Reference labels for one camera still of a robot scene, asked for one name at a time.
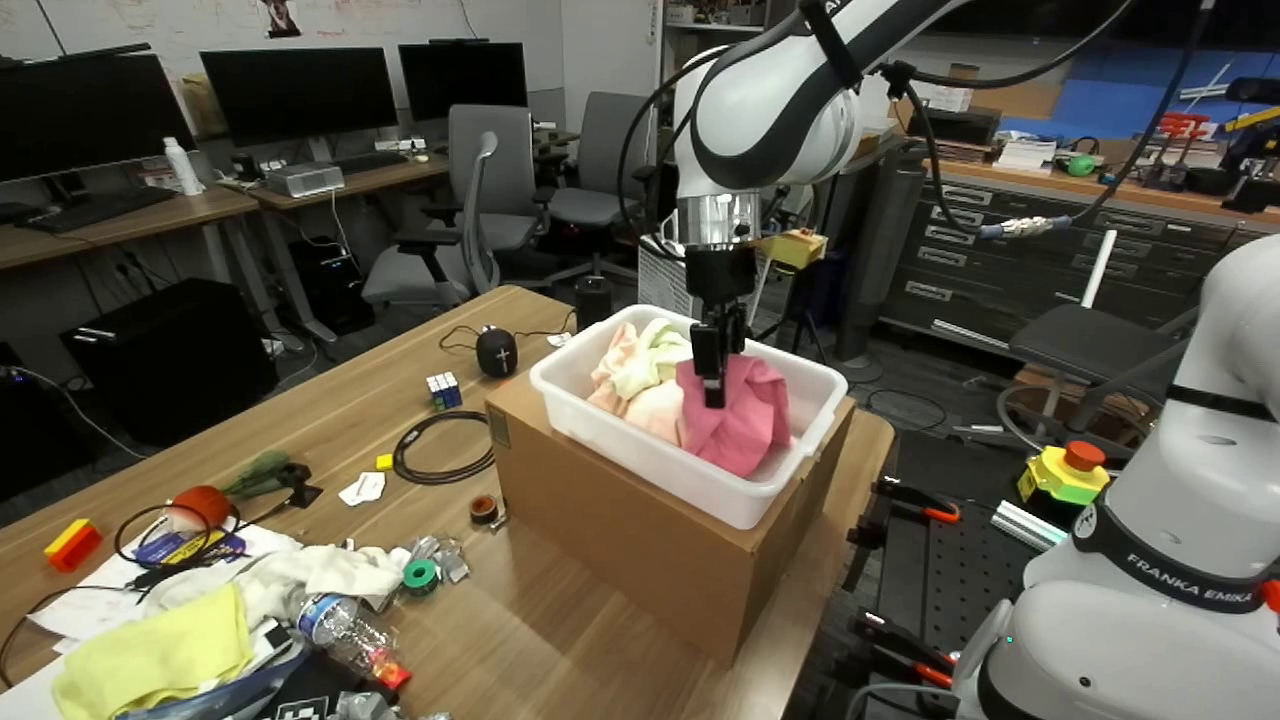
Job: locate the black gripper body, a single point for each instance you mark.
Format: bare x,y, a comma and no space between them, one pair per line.
722,272

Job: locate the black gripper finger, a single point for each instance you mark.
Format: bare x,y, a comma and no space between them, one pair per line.
704,349
722,341

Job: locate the pink cloth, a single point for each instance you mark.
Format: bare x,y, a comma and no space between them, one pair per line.
744,431

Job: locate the pale yellow-green cloth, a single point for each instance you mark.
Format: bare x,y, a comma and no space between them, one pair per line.
646,359

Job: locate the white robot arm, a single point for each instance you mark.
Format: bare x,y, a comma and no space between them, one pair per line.
777,108

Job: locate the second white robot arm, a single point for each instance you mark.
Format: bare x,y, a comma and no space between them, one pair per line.
1167,603

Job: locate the brown cardboard box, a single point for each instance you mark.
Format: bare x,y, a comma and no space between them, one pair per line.
673,560

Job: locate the white plastic bin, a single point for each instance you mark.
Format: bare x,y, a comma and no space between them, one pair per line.
738,502

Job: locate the rubiks cube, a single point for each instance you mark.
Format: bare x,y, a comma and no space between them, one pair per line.
440,388

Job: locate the grey office chair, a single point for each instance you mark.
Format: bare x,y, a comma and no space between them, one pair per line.
493,182

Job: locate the right black monitor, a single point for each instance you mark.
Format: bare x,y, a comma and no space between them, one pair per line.
448,73

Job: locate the black monitor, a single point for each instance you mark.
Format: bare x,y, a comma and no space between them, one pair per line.
448,73
78,113
302,91

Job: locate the green tape roll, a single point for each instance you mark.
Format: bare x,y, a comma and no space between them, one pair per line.
420,577

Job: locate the emergency stop button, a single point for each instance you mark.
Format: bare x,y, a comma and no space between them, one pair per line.
1068,472

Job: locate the plastic bottle red cap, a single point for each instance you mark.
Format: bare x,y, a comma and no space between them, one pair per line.
351,637

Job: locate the white crumpled cloth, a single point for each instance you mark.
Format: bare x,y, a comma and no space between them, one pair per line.
325,570

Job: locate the middle black monitor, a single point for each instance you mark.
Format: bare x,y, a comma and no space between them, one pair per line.
302,91

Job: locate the red cup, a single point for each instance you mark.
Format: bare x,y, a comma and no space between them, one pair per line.
208,504

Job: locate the yellow towel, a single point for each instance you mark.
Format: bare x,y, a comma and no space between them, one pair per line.
160,659

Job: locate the left black monitor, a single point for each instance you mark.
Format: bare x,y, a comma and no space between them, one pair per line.
78,113

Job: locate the red yellow block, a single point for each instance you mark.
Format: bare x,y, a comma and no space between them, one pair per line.
73,544

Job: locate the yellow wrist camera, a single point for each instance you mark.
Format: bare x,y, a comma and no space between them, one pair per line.
797,251

